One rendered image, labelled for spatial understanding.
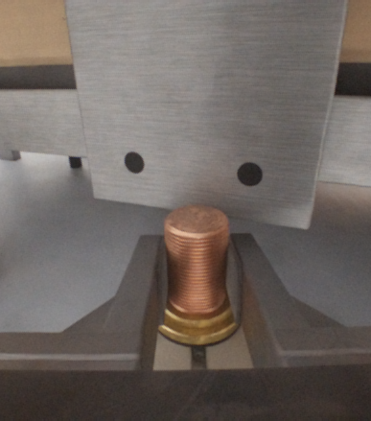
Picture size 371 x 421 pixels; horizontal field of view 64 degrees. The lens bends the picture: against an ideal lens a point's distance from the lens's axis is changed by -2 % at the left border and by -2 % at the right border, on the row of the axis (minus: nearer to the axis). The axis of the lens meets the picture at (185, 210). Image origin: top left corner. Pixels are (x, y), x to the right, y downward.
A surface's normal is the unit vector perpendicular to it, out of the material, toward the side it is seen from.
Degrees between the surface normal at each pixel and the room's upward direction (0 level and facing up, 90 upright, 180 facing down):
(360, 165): 90
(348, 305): 180
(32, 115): 90
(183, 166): 90
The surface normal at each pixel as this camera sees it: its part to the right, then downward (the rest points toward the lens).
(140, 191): -0.33, 0.44
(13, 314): -0.02, -0.89
